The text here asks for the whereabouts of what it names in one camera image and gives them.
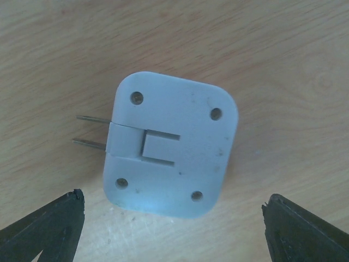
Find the white square plug adapter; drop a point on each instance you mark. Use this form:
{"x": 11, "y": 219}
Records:
{"x": 168, "y": 145}

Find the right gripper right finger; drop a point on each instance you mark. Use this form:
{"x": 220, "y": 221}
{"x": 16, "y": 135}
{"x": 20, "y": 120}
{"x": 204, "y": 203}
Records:
{"x": 295, "y": 234}

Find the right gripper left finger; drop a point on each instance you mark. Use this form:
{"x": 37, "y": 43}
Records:
{"x": 50, "y": 233}

